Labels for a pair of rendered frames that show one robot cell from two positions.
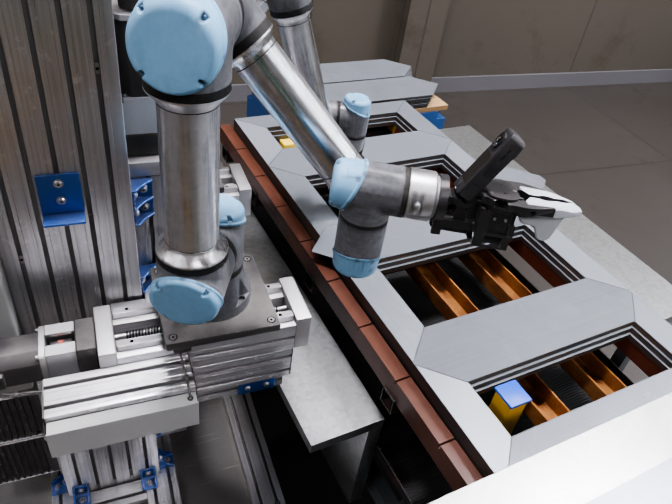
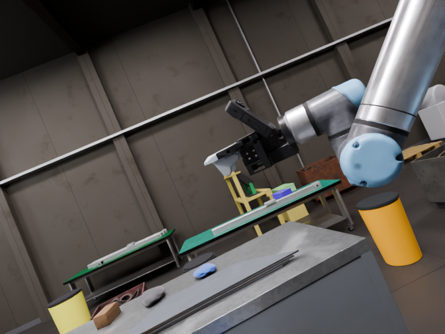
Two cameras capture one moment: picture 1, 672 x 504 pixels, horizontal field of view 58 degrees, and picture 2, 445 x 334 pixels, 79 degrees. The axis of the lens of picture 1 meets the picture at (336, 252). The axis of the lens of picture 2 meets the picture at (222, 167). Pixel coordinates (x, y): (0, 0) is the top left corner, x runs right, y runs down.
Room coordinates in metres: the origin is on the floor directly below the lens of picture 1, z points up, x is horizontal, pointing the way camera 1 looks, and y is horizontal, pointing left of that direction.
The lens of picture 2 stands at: (1.34, -0.06, 1.40)
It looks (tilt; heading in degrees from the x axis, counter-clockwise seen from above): 2 degrees up; 203
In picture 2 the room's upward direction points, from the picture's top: 24 degrees counter-clockwise
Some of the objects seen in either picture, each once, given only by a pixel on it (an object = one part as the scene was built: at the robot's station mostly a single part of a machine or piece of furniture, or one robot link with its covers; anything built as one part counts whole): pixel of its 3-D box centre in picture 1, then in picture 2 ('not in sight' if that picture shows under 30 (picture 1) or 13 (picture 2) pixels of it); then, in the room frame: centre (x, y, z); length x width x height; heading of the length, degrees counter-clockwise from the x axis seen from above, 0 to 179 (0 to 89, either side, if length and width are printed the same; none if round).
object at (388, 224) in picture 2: not in sight; (389, 228); (-1.58, 0.05, 0.30); 0.39 x 0.38 x 0.61; 27
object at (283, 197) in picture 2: not in sight; (264, 230); (-2.50, -1.46, 0.42); 2.42 x 0.93 x 0.85; 116
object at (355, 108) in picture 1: (354, 115); not in sight; (1.52, 0.01, 1.17); 0.09 x 0.08 x 0.11; 98
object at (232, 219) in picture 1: (212, 232); not in sight; (0.87, 0.23, 1.20); 0.13 x 0.12 x 0.14; 1
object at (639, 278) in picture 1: (537, 209); not in sight; (1.91, -0.71, 0.73); 1.20 x 0.26 x 0.03; 33
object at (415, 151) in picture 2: not in sight; (404, 156); (-6.44, 1.23, 0.06); 1.39 x 0.96 x 0.13; 117
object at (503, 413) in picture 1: (498, 422); not in sight; (0.88, -0.44, 0.78); 0.05 x 0.05 x 0.19; 33
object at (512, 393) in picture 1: (512, 396); not in sight; (0.88, -0.44, 0.88); 0.06 x 0.06 x 0.02; 33
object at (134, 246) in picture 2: not in sight; (128, 266); (-3.27, -5.09, 0.44); 2.43 x 0.93 x 0.88; 117
